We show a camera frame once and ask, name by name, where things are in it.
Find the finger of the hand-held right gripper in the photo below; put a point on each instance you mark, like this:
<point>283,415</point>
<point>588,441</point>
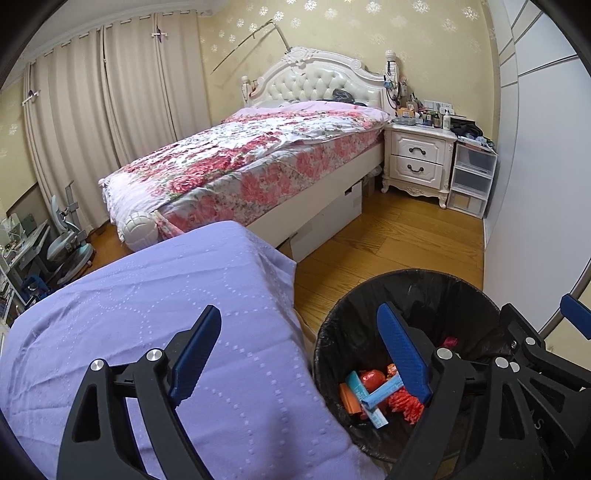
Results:
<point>577,314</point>
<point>521,327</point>

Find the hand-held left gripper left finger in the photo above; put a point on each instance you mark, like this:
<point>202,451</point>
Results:
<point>194,360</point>

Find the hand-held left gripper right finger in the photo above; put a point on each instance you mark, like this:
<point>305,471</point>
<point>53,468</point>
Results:
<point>404,355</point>

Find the dark red ribbon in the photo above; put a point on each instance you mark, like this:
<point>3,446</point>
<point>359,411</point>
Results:
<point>449,343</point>

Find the ribbed red foam net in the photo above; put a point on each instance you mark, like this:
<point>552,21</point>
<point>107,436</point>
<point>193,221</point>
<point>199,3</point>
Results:
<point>406,404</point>

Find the light blue carton box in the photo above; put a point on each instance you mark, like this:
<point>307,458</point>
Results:
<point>355,381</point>

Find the black trash bin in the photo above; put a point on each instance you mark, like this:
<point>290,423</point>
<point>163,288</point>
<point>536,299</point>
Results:
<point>415,290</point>

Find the orange plastic bag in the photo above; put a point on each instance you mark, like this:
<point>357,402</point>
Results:
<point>348,399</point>

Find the purple tablecloth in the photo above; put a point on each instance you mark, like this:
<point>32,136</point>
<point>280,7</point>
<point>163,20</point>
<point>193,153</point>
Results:
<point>138,300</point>

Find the white wardrobe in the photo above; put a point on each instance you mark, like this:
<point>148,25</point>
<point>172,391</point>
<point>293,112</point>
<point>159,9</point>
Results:
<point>531,184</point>

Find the white ball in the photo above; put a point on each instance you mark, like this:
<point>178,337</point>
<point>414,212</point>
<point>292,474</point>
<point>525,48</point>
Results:
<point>141,230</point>

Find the clear plastic drawer unit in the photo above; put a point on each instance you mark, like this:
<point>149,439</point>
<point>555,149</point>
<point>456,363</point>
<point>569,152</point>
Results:
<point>471,170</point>

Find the grey-blue desk chair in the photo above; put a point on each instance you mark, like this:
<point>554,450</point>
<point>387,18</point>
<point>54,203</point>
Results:
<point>64,244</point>

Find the blue stool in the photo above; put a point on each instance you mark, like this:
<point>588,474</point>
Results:
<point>34,287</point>

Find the grey study desk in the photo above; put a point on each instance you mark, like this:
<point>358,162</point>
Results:
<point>32,237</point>

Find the dark cloth pile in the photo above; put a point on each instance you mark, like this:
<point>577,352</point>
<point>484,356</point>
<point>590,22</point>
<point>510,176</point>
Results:
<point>468,131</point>

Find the white nightstand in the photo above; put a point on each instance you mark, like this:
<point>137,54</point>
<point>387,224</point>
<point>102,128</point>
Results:
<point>415,152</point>

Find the floral quilt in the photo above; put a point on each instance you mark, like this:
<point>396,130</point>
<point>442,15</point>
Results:
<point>240,157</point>

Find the cluster of toiletry bottles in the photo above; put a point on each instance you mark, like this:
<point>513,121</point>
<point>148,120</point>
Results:
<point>425,115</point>

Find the beige curtain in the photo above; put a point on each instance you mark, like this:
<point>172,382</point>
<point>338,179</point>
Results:
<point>157,83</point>
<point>69,129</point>

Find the dark bundle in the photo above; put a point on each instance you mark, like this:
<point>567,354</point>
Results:
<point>342,96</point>

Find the white tufted headboard bed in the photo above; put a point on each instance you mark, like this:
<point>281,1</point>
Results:
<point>318,78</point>

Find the thin bent rod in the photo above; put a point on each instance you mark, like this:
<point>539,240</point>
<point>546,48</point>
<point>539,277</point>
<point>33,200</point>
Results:
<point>244,49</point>

